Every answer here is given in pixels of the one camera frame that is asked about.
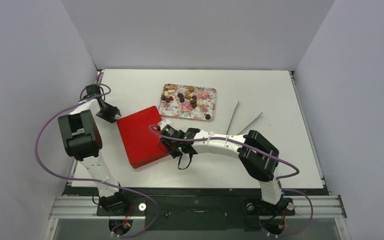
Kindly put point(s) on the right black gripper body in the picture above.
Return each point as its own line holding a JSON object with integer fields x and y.
{"x": 171, "y": 146}

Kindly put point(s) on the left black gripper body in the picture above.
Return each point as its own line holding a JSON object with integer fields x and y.
{"x": 109, "y": 113}

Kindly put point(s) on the red box lid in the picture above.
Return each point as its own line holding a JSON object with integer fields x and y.
{"x": 135, "y": 134}

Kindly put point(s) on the red chocolate box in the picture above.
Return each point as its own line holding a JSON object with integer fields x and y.
{"x": 138, "y": 161}

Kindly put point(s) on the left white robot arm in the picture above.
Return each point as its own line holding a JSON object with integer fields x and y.
{"x": 82, "y": 140}

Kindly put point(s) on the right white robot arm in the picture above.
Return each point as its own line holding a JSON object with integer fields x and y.
{"x": 259, "y": 157}

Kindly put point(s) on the floral serving tray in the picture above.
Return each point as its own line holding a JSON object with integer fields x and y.
{"x": 176, "y": 101}

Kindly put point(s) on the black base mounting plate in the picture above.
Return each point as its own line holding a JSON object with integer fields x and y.
{"x": 188, "y": 209}

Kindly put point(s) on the metal tweezers on table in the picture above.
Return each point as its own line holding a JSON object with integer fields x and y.
{"x": 234, "y": 113}

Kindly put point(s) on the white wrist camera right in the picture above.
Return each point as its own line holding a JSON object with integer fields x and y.
{"x": 163, "y": 123}

